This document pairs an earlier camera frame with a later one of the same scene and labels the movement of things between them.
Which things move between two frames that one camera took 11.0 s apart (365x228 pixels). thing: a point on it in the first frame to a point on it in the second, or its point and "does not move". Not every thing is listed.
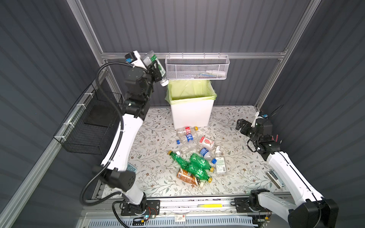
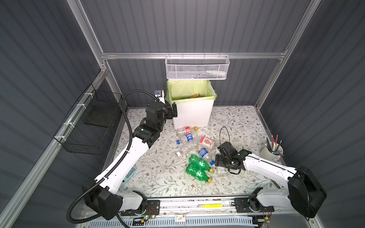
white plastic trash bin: [192, 114] does not move
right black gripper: [247, 125] to [218, 160]
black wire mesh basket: [86, 128] does not move
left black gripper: [154, 74] to [169, 115]
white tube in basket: [218, 73] does not move
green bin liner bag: [184, 90] does not move
